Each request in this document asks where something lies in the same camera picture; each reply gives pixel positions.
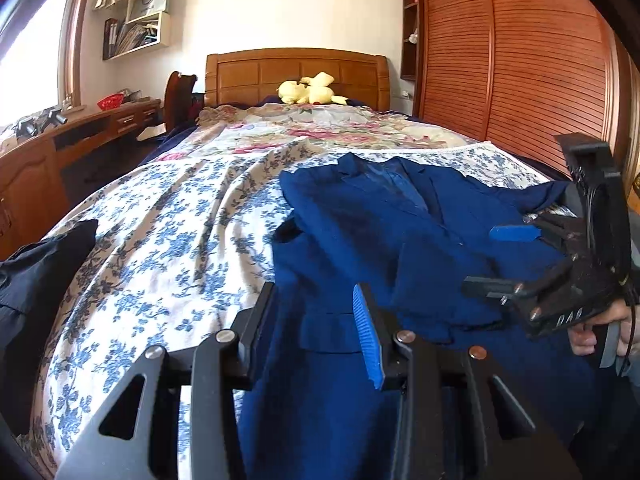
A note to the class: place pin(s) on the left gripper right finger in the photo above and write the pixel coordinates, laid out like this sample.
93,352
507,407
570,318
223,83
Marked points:
458,417

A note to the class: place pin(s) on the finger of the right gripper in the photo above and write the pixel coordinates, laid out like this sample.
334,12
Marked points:
505,289

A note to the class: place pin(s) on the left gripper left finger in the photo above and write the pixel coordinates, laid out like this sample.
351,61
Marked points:
134,434

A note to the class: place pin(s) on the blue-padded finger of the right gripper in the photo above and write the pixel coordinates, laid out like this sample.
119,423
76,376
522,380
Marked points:
515,233

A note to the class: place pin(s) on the navy blue suit jacket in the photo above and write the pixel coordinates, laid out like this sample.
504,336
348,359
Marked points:
412,233

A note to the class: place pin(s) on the person's right hand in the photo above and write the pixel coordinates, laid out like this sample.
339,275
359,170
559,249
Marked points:
585,337

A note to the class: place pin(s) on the wooden louvered wardrobe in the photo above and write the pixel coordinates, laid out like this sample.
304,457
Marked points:
519,73

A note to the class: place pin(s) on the folded black garment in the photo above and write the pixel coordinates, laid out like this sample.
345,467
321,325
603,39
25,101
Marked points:
34,281

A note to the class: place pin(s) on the blue floral bed sheet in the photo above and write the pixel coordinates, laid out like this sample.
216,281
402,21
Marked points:
183,244

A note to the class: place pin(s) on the pink floral quilt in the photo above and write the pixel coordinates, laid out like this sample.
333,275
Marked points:
231,130

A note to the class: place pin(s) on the yellow plush toy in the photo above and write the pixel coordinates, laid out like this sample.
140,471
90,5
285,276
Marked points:
310,90

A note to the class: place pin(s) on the long wooden desk cabinet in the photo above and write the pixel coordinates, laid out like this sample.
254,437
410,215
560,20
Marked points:
33,197

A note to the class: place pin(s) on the wooden bed headboard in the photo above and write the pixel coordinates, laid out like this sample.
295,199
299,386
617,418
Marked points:
249,76

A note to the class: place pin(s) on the black devices on desk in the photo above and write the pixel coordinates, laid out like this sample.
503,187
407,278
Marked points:
34,124

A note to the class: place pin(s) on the dark wooden chair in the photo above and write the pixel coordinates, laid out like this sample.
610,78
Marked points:
178,99

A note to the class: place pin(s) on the white wall shelf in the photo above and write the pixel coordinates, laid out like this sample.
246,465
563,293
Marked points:
135,26

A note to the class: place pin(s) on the window with wooden frame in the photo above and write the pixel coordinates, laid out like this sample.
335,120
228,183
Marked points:
40,55

